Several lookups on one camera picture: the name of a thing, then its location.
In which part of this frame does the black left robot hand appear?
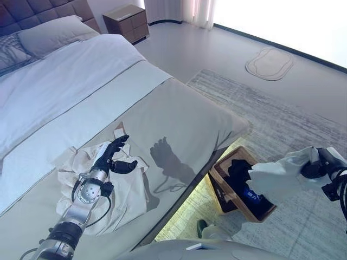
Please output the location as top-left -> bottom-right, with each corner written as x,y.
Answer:
92,134 -> 138,177

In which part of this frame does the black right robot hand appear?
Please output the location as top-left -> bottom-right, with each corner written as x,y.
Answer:
302,146 -> 347,179

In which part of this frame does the white garment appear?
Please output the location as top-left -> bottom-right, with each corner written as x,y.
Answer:
248,146 -> 320,204

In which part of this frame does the beige garment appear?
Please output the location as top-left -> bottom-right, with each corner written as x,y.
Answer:
51,121 -> 150,236

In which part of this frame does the black garment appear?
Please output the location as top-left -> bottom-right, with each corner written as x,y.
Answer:
226,159 -> 274,220

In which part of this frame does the beige upholstered bed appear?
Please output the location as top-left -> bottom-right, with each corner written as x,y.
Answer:
0,15 -> 250,260

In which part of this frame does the brown woven laundry basket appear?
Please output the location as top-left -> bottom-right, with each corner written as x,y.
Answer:
210,146 -> 277,223

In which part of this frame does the grey area rug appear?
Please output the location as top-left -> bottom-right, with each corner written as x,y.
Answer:
157,69 -> 347,260

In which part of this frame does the white duvet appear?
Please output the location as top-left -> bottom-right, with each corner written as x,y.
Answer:
0,34 -> 174,215

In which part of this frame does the small oval floor mat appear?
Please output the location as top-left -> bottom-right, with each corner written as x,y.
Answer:
245,46 -> 294,81

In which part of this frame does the plain beige pillow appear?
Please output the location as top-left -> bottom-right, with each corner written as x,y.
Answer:
17,15 -> 100,59

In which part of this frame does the brown wooden nightstand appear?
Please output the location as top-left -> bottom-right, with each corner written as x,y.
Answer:
102,4 -> 150,46

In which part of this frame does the grey patterned pillow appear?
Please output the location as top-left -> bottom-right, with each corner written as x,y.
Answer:
0,34 -> 33,75

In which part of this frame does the brown tufted headboard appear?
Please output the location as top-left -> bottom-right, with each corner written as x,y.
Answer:
0,0 -> 101,36

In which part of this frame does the white sheer curtain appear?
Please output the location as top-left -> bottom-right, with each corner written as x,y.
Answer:
143,0 -> 215,29

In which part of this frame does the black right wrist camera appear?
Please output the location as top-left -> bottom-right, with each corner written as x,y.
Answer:
322,184 -> 339,201

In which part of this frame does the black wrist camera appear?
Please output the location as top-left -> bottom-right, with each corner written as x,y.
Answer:
322,184 -> 339,201
102,181 -> 114,197

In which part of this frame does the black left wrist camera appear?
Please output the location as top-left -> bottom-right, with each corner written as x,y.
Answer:
102,181 -> 114,197

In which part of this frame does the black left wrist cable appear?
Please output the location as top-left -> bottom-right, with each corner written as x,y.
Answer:
85,194 -> 112,228

